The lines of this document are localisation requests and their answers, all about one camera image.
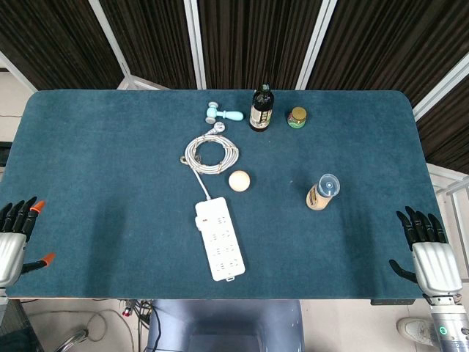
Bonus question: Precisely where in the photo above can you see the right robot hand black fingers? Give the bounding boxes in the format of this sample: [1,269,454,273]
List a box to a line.
[388,206,463,296]

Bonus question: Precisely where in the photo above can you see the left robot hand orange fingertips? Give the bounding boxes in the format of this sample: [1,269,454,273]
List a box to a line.
[0,197,56,289]

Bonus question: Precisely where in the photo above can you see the white power strip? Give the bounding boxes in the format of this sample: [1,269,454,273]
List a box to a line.
[194,197,246,282]

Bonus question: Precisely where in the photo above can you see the black box under table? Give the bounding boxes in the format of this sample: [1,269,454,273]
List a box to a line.
[370,298,416,306]

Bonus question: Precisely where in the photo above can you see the white shoe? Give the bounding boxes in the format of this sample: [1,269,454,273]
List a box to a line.
[396,317,437,348]

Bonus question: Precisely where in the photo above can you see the blue table mat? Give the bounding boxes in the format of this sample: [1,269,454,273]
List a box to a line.
[6,89,444,300]

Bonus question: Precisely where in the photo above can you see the seasoning bottle clear cap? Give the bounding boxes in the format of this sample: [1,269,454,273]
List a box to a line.
[306,173,341,212]

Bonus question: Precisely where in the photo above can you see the small jar gold lid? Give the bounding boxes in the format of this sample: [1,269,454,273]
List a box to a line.
[287,106,308,129]

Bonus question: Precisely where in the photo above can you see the wooden ball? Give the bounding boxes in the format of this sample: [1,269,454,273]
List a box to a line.
[228,170,251,192]

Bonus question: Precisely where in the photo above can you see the dark ribbed partition panel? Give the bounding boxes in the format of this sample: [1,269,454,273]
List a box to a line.
[306,0,469,107]
[98,0,199,90]
[197,0,323,90]
[0,0,124,91]

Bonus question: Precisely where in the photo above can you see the blue plastic chair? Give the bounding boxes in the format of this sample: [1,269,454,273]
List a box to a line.
[146,299,306,352]

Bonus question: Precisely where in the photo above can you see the dark glass bottle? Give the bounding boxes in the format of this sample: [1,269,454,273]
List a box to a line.
[248,83,275,133]

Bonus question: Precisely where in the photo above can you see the teal massage hammer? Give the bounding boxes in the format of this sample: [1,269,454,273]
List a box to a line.
[204,102,243,124]

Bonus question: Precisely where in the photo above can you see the white metal frame base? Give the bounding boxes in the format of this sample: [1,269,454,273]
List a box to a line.
[426,163,469,254]

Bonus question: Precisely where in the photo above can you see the white partition post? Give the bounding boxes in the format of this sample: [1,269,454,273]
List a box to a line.
[295,0,339,91]
[182,0,207,90]
[87,0,171,91]
[412,51,469,122]
[0,50,37,92]

